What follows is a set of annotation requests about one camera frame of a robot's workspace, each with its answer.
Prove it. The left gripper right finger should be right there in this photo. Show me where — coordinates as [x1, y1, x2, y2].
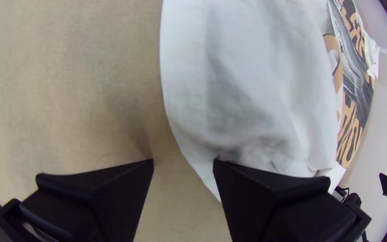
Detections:
[212, 159, 372, 242]

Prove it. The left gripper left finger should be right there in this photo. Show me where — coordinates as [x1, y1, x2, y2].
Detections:
[0, 159, 155, 242]

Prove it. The white t-shirt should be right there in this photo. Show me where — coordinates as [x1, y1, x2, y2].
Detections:
[159, 0, 381, 203]

